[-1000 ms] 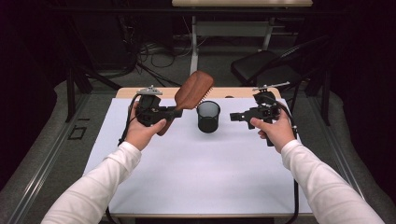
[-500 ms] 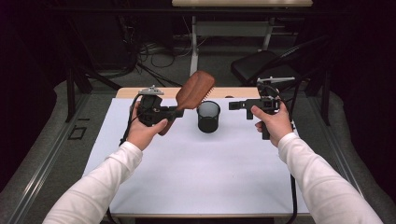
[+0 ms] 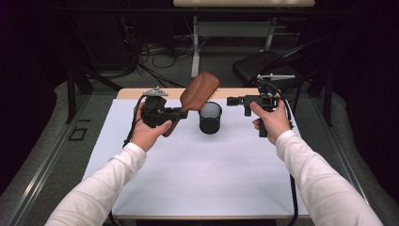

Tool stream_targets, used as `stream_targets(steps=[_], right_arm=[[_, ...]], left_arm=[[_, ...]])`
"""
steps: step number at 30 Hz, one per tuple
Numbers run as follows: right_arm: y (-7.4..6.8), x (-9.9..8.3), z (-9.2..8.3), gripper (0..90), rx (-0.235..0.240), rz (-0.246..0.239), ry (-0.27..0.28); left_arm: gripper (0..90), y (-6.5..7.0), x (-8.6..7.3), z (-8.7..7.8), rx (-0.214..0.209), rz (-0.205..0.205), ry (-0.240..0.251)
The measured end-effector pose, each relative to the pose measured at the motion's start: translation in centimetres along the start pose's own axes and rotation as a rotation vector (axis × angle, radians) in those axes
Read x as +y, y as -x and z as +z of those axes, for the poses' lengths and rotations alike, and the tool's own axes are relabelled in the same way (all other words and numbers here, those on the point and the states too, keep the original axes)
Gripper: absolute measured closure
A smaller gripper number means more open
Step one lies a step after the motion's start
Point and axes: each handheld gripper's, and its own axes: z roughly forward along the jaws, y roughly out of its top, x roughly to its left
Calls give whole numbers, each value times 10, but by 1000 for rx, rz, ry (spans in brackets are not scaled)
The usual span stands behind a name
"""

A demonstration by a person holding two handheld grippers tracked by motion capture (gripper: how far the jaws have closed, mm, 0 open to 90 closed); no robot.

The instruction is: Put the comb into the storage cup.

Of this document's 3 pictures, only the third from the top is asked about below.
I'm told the black mesh cup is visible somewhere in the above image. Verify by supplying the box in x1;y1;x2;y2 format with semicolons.
198;101;223;136

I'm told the black folding chair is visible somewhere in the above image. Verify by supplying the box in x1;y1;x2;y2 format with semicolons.
232;35;334;116

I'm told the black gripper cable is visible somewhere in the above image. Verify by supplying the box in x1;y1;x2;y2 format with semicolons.
256;79;299;226
107;94;149;226

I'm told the person's left hand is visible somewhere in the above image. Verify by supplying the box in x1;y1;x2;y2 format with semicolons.
130;102;173;153

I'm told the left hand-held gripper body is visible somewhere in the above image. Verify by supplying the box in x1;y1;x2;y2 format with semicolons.
141;86;177;129

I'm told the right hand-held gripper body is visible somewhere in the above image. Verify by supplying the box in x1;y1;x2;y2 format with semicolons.
243;73;296;138

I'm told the bundle of black floor cables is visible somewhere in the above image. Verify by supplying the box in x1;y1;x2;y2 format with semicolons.
120;12;189;89

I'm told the metal floor rail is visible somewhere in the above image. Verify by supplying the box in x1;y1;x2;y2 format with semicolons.
305;93;382;226
6;93;93;226

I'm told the white frame desk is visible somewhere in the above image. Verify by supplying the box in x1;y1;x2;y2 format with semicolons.
172;0;315;80

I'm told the white table sheet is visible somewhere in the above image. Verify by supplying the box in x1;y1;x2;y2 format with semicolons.
82;98;311;218

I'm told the black metal stand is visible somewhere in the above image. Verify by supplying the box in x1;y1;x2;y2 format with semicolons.
309;70;334;128
64;18;124;124

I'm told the dark curtain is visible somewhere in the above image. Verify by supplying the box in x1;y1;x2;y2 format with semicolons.
328;0;399;205
0;0;69;196

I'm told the brown wooden hairbrush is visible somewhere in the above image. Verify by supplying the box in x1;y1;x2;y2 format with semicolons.
162;71;221;138

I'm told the black floor outlet frame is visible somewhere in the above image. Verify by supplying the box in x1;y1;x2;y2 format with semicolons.
68;126;88;142

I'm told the person's right hand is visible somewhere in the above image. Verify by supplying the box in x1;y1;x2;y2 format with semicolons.
249;99;293;145

